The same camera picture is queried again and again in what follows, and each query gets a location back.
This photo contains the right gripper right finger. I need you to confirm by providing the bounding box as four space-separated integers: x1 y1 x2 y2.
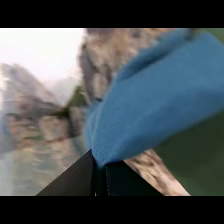
98 159 163 197

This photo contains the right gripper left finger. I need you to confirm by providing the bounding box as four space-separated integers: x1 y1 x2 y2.
36 149 98 197

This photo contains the blue garment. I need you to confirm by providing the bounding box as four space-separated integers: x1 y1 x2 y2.
83 28 224 169

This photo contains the dark green garment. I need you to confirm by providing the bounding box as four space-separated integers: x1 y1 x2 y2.
152 28 224 197

